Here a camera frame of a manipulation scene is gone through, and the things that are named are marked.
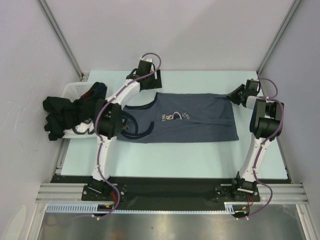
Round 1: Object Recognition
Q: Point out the white plastic laundry basket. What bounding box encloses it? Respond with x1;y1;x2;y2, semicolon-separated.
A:
61;81;112;140

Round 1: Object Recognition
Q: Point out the aluminium frame post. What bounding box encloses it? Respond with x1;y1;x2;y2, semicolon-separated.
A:
256;0;304;77
36;0;84;80

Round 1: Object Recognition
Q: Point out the blue printed tank top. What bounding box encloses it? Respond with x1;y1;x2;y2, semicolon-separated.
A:
117;92;239;144

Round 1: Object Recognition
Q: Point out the dark navy red garment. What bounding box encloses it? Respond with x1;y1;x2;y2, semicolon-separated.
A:
80;82;108;101

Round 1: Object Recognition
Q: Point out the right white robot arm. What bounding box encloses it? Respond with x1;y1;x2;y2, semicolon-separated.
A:
227;79;284;201

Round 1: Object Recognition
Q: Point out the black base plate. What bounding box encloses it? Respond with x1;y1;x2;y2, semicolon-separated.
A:
49;175;292;212

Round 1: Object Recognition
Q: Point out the slotted cable duct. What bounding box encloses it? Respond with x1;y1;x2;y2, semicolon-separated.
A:
46;202;249;215

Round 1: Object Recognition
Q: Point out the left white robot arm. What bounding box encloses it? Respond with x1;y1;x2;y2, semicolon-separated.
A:
91;57;162;200

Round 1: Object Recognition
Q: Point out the left aluminium frame post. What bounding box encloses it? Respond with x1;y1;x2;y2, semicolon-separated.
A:
36;0;84;80

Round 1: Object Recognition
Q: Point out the black tank top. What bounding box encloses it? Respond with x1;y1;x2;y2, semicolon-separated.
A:
42;96;99;141

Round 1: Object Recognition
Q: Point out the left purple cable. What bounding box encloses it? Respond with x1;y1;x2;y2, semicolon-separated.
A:
93;52;163;221

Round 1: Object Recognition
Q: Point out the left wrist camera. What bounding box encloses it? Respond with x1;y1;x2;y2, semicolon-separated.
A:
140;57;154;63

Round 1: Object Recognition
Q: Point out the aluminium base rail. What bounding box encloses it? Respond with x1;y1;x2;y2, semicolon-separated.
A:
35;183;309;205

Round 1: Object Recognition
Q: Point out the right aluminium frame post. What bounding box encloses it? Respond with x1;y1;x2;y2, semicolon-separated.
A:
256;0;304;77

